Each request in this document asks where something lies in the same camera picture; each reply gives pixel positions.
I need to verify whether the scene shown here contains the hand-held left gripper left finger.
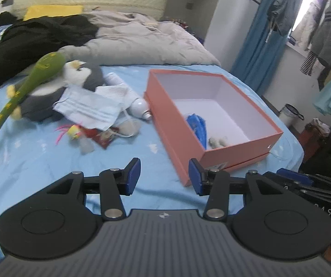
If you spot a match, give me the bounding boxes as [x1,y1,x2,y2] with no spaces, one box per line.
[48,158,142,222]

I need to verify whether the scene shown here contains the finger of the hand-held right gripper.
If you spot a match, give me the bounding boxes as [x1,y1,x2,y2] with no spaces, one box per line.
[262,172,331,201]
[276,168,331,190]

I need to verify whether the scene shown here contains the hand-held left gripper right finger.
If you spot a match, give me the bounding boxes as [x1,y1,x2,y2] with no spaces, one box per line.
[188,158,281,220]

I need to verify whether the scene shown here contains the small grey toy figure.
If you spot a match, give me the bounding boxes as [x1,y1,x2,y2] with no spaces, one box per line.
[208,136,226,150]

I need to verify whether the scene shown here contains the orange cardboard box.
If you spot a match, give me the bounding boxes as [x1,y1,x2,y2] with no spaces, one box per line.
[144,69,284,187]

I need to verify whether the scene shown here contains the red snack packet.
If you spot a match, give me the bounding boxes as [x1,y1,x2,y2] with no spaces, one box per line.
[83,127,117,150]

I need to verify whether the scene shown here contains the blue plastic bag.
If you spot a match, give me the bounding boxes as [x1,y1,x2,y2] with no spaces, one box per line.
[186,113,208,150]

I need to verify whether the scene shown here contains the blue face mask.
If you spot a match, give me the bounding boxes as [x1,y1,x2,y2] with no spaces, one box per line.
[53,85,125,131]

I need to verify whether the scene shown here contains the grey penguin plush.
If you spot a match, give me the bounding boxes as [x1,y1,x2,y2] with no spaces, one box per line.
[14,60,105,122]

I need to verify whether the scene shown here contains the small clear bottle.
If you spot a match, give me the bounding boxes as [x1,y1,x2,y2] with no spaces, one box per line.
[79,138,94,155]

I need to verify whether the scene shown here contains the white trash bin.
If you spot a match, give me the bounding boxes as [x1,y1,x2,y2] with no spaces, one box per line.
[278,103,304,127]

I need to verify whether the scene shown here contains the white light bulb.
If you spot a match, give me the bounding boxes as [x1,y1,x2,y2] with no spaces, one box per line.
[129,98,152,121]

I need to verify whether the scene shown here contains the yellow toy with pink feathers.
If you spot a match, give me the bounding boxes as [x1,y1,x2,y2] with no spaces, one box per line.
[54,123,82,145]

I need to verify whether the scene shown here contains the white tissue packet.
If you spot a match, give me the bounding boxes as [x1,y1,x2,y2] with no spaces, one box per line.
[96,72,138,104]

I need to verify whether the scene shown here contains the blue curtain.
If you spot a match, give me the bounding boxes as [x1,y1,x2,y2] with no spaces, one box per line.
[230,0,306,93]

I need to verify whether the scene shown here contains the grey duvet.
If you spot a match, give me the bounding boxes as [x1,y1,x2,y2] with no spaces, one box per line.
[57,11,221,66]

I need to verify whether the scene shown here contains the long green plush toy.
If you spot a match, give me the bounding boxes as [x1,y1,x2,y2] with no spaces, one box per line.
[0,51,66,165]

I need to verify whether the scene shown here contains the hanging grey striped sweater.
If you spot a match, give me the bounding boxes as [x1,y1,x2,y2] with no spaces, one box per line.
[300,0,331,77]

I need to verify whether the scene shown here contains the hanging white clothes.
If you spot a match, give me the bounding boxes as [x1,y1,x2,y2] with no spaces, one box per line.
[291,0,331,52]

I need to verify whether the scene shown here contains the hanging blue-grey jacket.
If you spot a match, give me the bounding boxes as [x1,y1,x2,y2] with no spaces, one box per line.
[266,0,306,36]

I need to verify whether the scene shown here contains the black clothing pile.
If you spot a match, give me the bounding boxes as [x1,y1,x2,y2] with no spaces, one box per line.
[0,12,99,91]

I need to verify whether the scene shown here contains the yellow pillow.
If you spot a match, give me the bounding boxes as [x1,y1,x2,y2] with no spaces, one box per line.
[23,5,84,21]

